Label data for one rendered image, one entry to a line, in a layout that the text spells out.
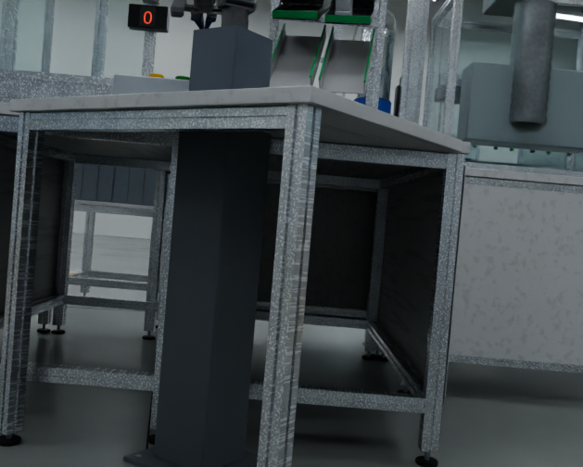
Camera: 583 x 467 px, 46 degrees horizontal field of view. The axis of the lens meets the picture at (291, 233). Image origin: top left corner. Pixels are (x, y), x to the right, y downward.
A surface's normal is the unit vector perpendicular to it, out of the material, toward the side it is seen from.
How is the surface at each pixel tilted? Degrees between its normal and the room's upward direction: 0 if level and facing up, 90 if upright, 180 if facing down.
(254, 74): 90
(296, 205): 90
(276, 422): 90
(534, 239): 90
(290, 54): 45
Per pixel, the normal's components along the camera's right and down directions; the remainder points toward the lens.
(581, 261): 0.00, 0.03
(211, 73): -0.58, -0.03
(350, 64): -0.06, -0.69
